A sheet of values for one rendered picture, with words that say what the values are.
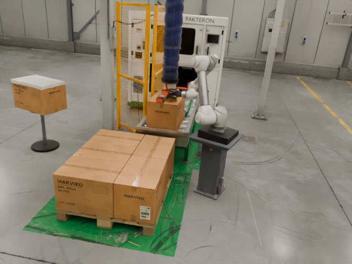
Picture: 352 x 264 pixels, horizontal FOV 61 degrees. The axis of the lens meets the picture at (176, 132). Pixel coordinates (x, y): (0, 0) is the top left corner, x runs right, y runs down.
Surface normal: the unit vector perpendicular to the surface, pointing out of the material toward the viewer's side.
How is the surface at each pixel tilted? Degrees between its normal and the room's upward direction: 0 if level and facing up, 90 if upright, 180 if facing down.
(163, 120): 90
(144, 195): 90
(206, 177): 90
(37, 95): 90
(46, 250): 0
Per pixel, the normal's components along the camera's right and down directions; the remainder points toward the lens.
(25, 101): -0.47, 0.31
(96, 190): -0.15, 0.37
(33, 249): 0.07, -0.92
